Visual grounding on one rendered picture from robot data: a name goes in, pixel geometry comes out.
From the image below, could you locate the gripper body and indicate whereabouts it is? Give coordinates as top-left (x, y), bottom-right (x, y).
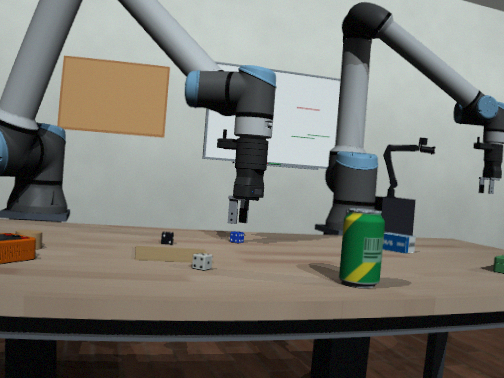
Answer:
top-left (482, 143), bottom-right (504, 180)
top-left (232, 135), bottom-right (270, 202)

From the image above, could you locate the white die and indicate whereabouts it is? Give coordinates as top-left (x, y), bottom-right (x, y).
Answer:
top-left (191, 252), bottom-right (214, 272)

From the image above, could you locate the tan mat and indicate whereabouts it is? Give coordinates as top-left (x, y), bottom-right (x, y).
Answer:
top-left (134, 244), bottom-right (207, 263)

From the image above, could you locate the whiteboard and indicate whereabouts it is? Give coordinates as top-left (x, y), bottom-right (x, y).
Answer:
top-left (202, 62), bottom-right (342, 170)

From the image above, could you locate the wooden table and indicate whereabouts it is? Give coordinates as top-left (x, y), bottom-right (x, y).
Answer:
top-left (0, 217), bottom-right (504, 378)

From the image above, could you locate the jointed stand on dark box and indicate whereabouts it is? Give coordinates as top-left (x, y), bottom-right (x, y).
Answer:
top-left (374, 137), bottom-right (436, 237)

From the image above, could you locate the blue box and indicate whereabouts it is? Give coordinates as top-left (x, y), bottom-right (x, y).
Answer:
top-left (382, 232), bottom-right (417, 255)

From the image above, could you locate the green can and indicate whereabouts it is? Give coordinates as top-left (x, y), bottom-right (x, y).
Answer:
top-left (339, 208), bottom-right (386, 288)

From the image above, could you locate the orange board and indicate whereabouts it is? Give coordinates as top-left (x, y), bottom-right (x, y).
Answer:
top-left (57, 55), bottom-right (171, 138)

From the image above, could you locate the tan cork cylinder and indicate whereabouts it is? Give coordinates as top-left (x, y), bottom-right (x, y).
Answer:
top-left (15, 229), bottom-right (44, 250)

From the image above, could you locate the orange multimeter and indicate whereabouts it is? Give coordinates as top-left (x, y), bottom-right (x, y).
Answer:
top-left (0, 232), bottom-right (37, 265)

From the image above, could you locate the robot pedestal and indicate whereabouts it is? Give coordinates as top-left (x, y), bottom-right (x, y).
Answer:
top-left (314, 222), bottom-right (344, 236)
top-left (0, 206), bottom-right (71, 223)

